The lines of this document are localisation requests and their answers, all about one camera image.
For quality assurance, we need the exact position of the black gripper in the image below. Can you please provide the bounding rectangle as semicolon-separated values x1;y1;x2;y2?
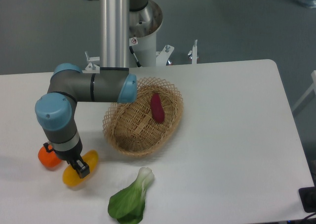
43;134;89;179

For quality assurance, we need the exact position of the yellow mango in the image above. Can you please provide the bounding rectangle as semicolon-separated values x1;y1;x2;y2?
62;150;99;187

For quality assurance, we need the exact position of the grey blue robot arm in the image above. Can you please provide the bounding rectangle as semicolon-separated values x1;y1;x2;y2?
35;0;148;178

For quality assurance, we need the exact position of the orange tangerine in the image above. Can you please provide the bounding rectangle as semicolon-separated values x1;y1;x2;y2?
38;146;62;169

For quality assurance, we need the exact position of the woven wicker basket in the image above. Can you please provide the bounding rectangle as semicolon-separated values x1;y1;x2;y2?
103;77;184;157

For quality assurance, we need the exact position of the green bok choy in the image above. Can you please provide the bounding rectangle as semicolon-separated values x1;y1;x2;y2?
108;167;155;224

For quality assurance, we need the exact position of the purple sweet potato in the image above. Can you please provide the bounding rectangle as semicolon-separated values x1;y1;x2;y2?
150;93;165;123

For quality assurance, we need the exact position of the black device at table edge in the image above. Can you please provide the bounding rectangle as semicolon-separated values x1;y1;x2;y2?
298;186;316;213

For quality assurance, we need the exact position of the black cable on pedestal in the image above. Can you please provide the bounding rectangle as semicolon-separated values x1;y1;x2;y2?
128;45;143;68

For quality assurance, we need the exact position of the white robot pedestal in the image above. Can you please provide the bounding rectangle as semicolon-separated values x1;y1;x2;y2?
84;0;199;73

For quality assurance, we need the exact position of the white frame at right edge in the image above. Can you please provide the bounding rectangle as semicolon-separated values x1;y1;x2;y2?
291;70;316;117

